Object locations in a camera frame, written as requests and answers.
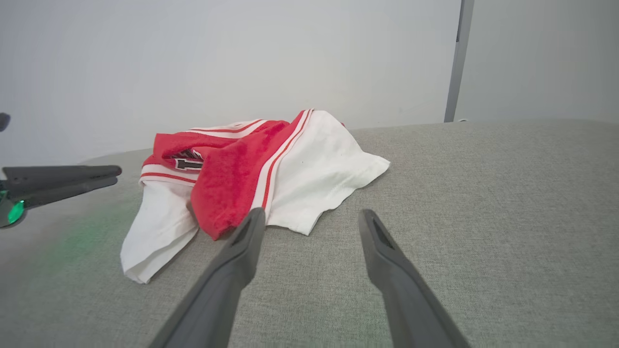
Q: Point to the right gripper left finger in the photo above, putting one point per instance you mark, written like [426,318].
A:
[217,290]

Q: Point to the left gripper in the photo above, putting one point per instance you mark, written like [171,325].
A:
[10,210]

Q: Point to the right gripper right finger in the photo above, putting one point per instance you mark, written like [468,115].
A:
[411,299]

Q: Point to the red and white jersey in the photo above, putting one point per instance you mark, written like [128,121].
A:
[232,183]

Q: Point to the grey metal post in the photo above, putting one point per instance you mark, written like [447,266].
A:
[459,58]

